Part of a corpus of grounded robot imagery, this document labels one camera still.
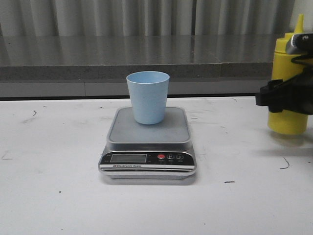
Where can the gripper body with silver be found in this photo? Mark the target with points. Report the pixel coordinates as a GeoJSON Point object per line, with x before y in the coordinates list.
{"type": "Point", "coordinates": [301, 45]}

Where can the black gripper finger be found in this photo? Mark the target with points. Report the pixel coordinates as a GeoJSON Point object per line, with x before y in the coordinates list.
{"type": "Point", "coordinates": [294, 94]}

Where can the yellow squeeze bottle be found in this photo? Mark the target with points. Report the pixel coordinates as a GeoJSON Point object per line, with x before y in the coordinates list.
{"type": "Point", "coordinates": [287, 122]}

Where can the light blue plastic cup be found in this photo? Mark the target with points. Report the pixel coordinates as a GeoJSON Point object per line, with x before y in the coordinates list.
{"type": "Point", "coordinates": [148, 92]}

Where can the silver electronic kitchen scale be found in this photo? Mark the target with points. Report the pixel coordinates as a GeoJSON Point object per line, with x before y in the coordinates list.
{"type": "Point", "coordinates": [158, 151]}

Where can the white container in background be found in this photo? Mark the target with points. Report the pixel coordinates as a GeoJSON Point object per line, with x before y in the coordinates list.
{"type": "Point", "coordinates": [304, 7]}

